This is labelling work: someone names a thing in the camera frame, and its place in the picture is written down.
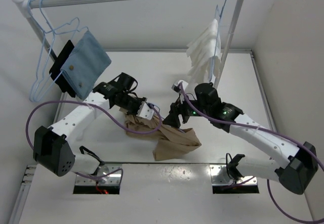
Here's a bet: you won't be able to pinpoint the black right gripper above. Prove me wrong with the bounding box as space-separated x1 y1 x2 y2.
163 92 210 128

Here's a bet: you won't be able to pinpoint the beige t shirt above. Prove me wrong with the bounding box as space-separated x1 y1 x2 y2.
120 109 201 161

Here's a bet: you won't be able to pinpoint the light blue wire hanger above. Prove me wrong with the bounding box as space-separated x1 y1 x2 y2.
147 103 164 121

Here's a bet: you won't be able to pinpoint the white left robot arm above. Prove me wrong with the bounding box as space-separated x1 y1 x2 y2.
33 73 153 176

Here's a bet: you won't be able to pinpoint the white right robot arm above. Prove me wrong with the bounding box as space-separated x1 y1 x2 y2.
163 80 318 195

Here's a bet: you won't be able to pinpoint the blue hanger holding denim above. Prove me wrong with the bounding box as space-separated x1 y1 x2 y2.
29 0 89 102

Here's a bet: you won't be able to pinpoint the empty blue hanger outer left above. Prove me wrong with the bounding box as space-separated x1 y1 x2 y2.
27 0 80 103

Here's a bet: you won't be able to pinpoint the light blue denim garment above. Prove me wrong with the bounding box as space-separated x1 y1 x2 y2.
60 31 111 100

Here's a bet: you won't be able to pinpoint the white knitted cloth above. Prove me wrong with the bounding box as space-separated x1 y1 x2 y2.
186 19 222 84

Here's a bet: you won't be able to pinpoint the black garment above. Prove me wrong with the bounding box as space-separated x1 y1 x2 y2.
49 40 76 98

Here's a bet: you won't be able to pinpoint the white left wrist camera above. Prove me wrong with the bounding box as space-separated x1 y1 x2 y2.
136 101 154 120

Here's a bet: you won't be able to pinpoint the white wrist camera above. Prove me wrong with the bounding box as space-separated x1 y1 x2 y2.
136 101 154 120
172 80 188 93

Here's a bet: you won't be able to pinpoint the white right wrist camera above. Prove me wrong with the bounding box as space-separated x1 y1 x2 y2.
172 80 188 93

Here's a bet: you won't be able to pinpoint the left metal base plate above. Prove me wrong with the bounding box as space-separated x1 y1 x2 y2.
75 164 124 186

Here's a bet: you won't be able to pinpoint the metal base plate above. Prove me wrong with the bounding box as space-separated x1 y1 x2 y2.
210 163 258 187
75 164 124 186

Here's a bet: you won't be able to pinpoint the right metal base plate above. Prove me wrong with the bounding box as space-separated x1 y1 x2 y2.
210 163 258 187

